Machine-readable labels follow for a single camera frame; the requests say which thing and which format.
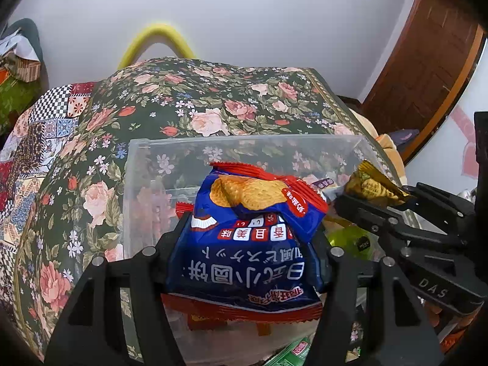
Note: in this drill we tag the green round jelly cup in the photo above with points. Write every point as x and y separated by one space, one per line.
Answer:
353 240

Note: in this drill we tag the green snack packet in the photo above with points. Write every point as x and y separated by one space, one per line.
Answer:
292 355

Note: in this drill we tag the yellow fleece blanket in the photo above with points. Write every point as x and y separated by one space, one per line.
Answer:
388 146

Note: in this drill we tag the brown wooden door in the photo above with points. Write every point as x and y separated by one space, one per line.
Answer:
426 72

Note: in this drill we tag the patchwork quilt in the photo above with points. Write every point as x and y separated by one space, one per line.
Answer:
29 152

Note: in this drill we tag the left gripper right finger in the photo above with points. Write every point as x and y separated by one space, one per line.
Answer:
396 330

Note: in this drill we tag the white wardrobe with hearts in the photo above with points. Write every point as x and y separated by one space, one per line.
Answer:
447 161

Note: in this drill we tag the red white snack pack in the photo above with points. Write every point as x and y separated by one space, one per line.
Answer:
207 317

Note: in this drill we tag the purple white snack bar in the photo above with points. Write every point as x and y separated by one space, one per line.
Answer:
324 183

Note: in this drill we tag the blue biscuit snack bag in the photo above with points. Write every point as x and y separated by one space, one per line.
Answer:
247 246

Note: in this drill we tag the yellow padded bed rail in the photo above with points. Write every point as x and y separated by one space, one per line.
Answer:
158 33

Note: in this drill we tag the gold snack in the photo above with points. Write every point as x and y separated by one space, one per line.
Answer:
369 184

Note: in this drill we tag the pile of clothes on chair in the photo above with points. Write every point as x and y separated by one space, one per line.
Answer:
21 67

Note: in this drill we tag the clear plastic storage box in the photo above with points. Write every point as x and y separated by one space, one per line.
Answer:
161 173

